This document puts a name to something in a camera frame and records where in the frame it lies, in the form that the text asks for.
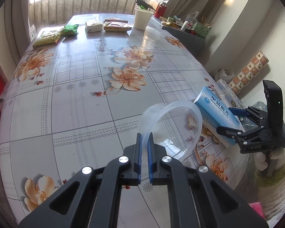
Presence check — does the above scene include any blue white medicine box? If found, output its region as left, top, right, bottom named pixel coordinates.
left=194, top=86, right=244, bottom=148

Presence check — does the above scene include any clear plastic bowl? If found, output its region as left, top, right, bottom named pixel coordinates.
left=138, top=100, right=202, bottom=161

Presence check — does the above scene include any white gloved right hand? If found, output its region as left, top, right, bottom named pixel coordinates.
left=254, top=147, right=285, bottom=171

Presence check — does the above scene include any empty blue water jug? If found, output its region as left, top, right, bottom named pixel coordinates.
left=238, top=101, right=268, bottom=131

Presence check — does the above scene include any toilet paper roll pack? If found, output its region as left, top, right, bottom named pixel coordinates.
left=216, top=79, right=244, bottom=109

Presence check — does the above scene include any rolled tile pattern mat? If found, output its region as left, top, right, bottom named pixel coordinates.
left=228, top=51, right=269, bottom=95

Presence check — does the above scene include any white plastic bag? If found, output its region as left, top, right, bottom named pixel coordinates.
left=212, top=68, right=235, bottom=83

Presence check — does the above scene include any pink plastic bag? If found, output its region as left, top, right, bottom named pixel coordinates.
left=249, top=202, right=266, bottom=219

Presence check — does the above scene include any dark grey cabinet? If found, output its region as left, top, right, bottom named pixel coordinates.
left=151, top=17, right=206, bottom=60

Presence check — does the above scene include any green plastic basket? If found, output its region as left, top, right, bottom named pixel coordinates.
left=192, top=22, right=211, bottom=39

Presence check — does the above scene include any floral plastic tablecloth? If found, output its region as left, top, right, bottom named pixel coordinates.
left=0, top=13, right=255, bottom=223

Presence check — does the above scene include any red thermos jar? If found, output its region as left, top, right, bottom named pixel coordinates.
left=154, top=1, right=167, bottom=19

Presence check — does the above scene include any white paper cup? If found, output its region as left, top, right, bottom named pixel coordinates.
left=133, top=8, right=153, bottom=30

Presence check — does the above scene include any orange snack packet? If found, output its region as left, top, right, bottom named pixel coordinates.
left=104, top=21, right=132, bottom=32

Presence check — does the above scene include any yellow green snack packet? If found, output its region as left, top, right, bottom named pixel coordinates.
left=33, top=30, right=61, bottom=47

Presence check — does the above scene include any white tissue pack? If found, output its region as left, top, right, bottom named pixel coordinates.
left=85, top=21, right=103, bottom=33

